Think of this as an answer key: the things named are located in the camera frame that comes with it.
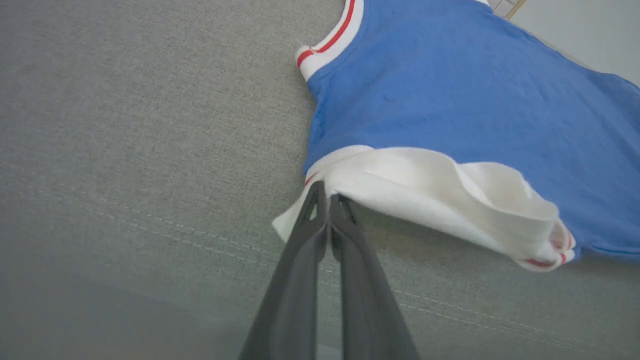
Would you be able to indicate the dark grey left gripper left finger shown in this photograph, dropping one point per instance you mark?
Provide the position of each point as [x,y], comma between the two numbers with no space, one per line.
[292,290]

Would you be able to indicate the white panel with metal frame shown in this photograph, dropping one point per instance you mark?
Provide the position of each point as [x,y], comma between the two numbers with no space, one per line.
[585,30]

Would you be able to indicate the blue and white shirt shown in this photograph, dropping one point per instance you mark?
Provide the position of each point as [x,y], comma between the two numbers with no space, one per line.
[450,125]

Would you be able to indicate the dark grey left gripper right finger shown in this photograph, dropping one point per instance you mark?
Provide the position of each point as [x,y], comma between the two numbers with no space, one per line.
[367,295]

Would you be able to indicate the lemon print tile backdrop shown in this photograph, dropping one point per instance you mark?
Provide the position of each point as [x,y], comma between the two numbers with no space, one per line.
[506,6]

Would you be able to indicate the light grey fabric sofa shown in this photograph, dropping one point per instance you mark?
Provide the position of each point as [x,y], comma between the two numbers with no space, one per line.
[150,175]

